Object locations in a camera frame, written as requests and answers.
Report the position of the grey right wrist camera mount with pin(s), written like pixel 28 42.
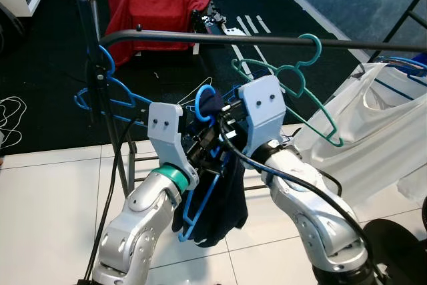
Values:
pixel 263 108

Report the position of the white plastic part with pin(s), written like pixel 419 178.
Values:
pixel 233 31

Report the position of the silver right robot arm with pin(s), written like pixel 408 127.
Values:
pixel 313 211

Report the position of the navy knit garment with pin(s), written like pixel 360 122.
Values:
pixel 220 211

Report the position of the black metal clothes rack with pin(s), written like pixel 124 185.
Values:
pixel 200 34

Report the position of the teal plastic hanger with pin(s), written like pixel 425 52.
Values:
pixel 320 46

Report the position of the black metal stand frame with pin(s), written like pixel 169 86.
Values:
pixel 406 13

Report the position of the white tank top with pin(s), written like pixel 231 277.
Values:
pixel 373 138

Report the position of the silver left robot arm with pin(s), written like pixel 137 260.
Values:
pixel 133 231

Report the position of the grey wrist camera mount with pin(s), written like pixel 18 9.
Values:
pixel 263 108
pixel 167 128

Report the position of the blue plastic hanger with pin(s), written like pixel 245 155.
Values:
pixel 197 105
pixel 400 65
pixel 111 61

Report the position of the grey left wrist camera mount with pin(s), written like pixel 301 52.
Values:
pixel 167 128

